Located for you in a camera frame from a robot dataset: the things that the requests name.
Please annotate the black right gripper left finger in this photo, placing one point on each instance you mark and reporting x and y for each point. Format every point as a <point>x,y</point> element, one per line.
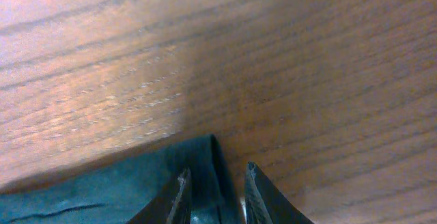
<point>172,205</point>

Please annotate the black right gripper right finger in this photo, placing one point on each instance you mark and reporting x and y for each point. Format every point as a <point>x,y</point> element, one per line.
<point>264,203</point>

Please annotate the black nike t-shirt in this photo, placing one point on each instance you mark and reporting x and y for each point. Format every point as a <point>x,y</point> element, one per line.
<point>114,194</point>

